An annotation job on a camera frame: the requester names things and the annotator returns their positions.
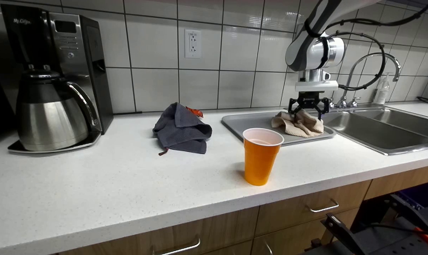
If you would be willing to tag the clear soap bottle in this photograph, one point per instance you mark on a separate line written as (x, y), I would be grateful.
(382, 92)

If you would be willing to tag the beige waffle towel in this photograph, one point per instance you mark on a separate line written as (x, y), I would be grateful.
(304, 126)

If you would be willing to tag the wooden base cabinet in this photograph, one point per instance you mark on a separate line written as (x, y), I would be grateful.
(290, 213)

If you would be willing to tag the white wall power outlet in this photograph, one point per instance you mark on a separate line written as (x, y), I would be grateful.
(193, 43)

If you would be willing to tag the orange plastic cup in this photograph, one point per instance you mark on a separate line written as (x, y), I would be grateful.
(261, 160)

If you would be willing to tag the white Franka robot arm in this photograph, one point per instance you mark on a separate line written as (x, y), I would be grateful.
(314, 47)

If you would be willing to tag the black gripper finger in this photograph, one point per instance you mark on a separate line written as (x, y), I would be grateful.
(325, 106)
(294, 106)

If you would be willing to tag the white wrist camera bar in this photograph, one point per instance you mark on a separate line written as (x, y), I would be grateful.
(318, 85)

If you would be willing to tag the chrome gooseneck faucet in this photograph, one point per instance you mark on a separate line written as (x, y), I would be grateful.
(396, 64)

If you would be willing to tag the dark gray waffle towel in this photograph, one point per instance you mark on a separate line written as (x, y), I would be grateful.
(180, 132)

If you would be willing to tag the gray plastic tray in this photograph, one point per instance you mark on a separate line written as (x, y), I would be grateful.
(251, 120)

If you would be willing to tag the stainless steel sink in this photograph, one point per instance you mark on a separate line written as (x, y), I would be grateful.
(393, 129)

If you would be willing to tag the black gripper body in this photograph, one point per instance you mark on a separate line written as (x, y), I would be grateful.
(309, 98)

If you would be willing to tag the black metal cart frame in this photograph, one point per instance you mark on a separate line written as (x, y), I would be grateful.
(346, 235)

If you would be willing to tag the stainless steel carafe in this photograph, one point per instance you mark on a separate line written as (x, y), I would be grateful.
(53, 122)

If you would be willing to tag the black coffee maker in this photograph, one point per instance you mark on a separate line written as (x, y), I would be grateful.
(81, 51)

